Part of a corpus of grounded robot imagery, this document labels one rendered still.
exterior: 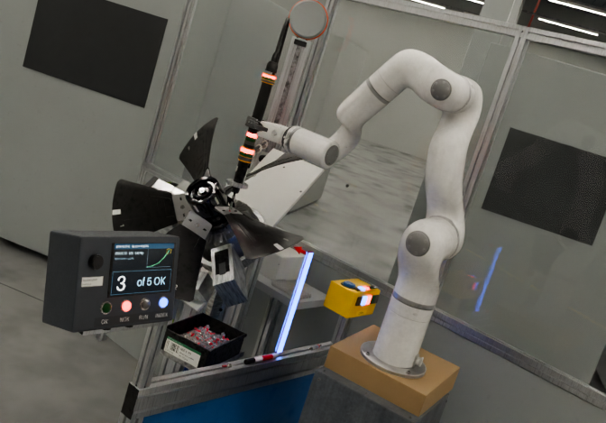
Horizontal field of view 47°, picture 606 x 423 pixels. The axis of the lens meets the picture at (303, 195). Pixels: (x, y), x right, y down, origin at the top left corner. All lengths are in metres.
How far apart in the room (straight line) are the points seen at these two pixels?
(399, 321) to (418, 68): 0.67
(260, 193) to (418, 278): 0.91
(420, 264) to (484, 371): 0.85
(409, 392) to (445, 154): 0.62
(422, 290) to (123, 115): 2.95
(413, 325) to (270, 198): 0.86
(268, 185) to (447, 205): 0.90
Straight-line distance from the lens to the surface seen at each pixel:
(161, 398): 1.83
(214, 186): 2.29
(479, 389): 2.63
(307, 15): 2.91
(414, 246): 1.81
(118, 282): 1.50
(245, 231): 2.15
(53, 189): 4.78
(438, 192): 1.88
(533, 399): 2.56
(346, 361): 1.97
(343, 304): 2.27
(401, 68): 1.92
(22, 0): 4.92
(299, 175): 2.59
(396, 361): 1.96
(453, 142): 1.86
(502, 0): 6.46
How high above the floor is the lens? 1.69
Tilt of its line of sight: 10 degrees down
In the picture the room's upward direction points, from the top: 17 degrees clockwise
